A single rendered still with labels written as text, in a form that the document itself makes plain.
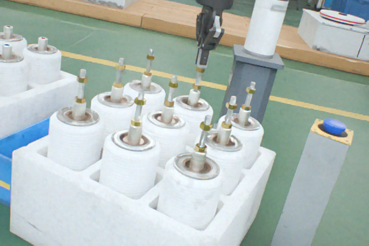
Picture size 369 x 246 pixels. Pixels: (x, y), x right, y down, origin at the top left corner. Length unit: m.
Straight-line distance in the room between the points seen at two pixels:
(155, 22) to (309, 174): 2.03
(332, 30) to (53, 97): 2.09
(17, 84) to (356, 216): 0.91
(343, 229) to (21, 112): 0.82
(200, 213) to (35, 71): 0.61
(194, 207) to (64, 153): 0.25
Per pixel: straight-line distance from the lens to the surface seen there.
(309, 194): 0.80
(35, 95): 1.02
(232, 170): 0.74
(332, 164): 0.77
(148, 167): 0.68
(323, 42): 2.83
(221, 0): 0.81
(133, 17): 2.70
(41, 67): 1.08
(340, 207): 1.21
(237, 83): 1.24
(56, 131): 0.73
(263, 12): 1.21
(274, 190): 1.17
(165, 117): 0.78
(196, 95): 0.88
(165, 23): 2.67
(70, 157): 0.74
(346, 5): 5.24
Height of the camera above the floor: 0.58
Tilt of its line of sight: 22 degrees down
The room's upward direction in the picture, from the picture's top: 12 degrees clockwise
